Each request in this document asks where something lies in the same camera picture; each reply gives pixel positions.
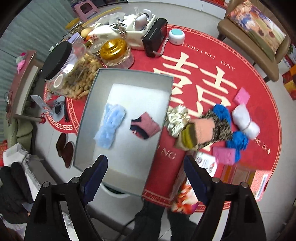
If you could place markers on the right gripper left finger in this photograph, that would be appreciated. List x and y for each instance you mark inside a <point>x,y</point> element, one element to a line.
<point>46,220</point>

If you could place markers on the blue cloth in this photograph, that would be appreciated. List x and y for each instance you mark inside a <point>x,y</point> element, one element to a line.
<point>238,142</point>

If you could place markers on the leopard print scrunchie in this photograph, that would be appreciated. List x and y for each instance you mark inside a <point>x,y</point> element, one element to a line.
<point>221,131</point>

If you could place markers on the beige tan sock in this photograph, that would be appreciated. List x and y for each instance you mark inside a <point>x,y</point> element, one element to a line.
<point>196,134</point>

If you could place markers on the white socks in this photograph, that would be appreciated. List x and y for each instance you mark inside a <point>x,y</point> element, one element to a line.
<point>242,119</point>

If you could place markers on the blue scrunchie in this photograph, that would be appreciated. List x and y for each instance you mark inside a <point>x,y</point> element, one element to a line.
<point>222,112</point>

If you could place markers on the gold white scrunchie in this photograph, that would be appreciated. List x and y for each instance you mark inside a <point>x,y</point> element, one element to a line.
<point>176,119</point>

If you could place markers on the pink sponge block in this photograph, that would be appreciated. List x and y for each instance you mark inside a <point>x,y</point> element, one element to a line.
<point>242,97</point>

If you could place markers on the light blue fluffy headband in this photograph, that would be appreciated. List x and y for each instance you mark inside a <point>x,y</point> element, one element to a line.
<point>112,119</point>

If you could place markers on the pink navy knit sock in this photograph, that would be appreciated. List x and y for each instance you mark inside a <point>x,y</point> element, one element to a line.
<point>144,127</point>

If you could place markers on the red gift box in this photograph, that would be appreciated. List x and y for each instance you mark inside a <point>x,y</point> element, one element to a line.
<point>186,201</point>

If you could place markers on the small pink sponge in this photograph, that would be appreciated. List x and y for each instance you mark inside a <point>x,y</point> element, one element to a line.
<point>225,156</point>

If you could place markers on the grey storage box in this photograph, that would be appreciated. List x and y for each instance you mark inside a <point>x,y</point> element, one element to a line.
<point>129,157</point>

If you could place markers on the brown chair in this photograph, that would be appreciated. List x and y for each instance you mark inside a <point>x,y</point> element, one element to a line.
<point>227,29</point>

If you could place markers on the peanut jar black lid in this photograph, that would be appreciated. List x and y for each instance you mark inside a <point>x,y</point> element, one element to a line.
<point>70,70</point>

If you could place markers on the gold lid glass jar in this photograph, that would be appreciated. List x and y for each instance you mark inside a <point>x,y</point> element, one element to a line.
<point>116,53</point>

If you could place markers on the patterned cushion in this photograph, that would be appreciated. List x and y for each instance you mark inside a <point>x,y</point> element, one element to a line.
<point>260,28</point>

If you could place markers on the white round gadget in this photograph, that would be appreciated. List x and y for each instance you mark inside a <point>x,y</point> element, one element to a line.
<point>176,37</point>

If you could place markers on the black radio device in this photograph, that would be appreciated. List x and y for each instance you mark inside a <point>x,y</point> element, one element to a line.
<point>156,38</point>

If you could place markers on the pink plastic stool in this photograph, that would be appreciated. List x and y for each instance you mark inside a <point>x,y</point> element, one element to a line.
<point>85,10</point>

